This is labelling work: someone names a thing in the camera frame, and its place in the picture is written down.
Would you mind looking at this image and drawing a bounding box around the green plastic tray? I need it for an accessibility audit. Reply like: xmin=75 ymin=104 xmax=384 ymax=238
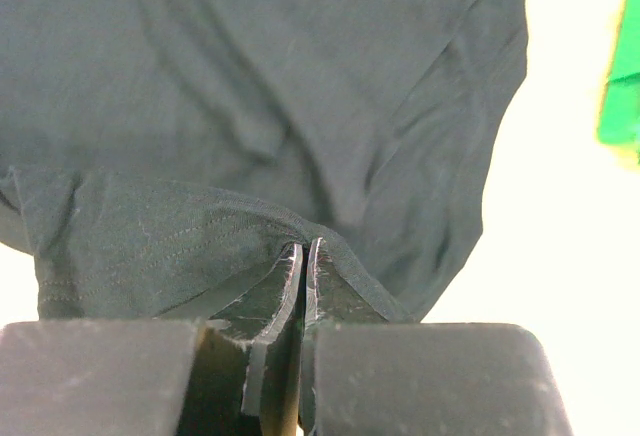
xmin=596 ymin=0 xmax=639 ymax=170

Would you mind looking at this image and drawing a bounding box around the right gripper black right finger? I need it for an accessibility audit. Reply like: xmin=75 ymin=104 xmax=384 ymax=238
xmin=299 ymin=238 xmax=387 ymax=435

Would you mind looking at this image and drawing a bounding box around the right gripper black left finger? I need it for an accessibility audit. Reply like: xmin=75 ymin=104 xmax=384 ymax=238
xmin=199 ymin=243 xmax=304 ymax=435

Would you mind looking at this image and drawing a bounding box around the black t shirt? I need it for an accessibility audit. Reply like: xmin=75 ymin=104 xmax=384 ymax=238
xmin=1 ymin=0 xmax=528 ymax=320

